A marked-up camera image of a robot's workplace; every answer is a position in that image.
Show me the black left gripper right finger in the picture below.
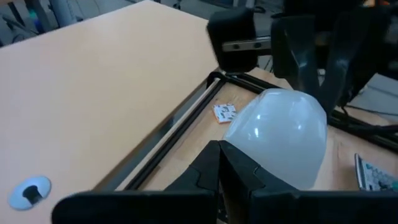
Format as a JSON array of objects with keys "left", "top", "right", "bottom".
[{"left": 219, "top": 139, "right": 398, "bottom": 224}]

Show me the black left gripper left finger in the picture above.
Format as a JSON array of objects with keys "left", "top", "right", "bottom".
[{"left": 51, "top": 139, "right": 221, "bottom": 224}]

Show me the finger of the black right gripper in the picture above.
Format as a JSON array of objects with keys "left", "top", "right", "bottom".
[
  {"left": 271, "top": 14, "right": 322, "bottom": 98},
  {"left": 318, "top": 11, "right": 374, "bottom": 116}
]

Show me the beige wooden desk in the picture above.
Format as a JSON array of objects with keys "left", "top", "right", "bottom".
[{"left": 0, "top": 0, "right": 221, "bottom": 224}]

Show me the small white orange printed packet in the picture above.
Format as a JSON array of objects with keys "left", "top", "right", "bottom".
[{"left": 211, "top": 103, "right": 238, "bottom": 124}]

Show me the black aluminium frame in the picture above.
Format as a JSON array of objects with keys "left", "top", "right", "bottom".
[{"left": 123, "top": 70, "right": 398, "bottom": 191}]

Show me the grey desk calculator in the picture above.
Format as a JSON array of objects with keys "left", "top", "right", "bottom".
[{"left": 354, "top": 152, "right": 398, "bottom": 192}]

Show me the white lightbulb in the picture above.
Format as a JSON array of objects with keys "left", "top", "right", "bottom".
[{"left": 223, "top": 88, "right": 328, "bottom": 191}]

